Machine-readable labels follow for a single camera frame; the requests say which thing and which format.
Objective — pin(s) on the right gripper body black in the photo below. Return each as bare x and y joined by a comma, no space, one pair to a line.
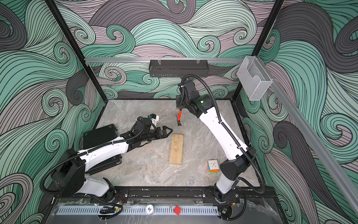
182,103

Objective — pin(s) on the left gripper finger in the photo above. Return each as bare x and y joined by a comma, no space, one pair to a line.
165,133
165,129

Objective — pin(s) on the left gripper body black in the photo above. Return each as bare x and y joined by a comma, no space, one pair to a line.
151,135

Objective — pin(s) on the claw hammer red black handle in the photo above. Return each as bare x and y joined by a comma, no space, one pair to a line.
179,118

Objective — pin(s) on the wooden block with nails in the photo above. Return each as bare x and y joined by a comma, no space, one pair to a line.
176,149

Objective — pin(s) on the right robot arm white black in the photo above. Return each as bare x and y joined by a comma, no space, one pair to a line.
239,155

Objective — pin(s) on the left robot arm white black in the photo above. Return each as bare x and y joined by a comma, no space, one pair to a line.
102,149

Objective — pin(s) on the colourful puzzle cube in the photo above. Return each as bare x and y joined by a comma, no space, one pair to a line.
213,166

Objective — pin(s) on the small red cube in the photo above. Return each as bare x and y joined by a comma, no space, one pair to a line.
177,210

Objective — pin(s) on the black perforated wall shelf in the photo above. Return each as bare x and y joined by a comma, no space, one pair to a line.
178,68

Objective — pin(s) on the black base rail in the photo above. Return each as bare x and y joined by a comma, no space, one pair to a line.
206,195

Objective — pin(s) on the clear plastic wall bin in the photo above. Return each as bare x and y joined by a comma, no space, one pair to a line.
255,77

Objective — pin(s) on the aluminium rail back wall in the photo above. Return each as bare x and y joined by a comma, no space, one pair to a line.
159,59

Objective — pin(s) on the aluminium rail wall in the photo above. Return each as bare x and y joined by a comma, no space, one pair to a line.
286,92
159,59

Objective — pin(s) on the white slotted cable duct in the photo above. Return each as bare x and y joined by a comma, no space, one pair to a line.
186,210

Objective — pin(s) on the aluminium rail right wall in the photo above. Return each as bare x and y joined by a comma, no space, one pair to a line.
286,92

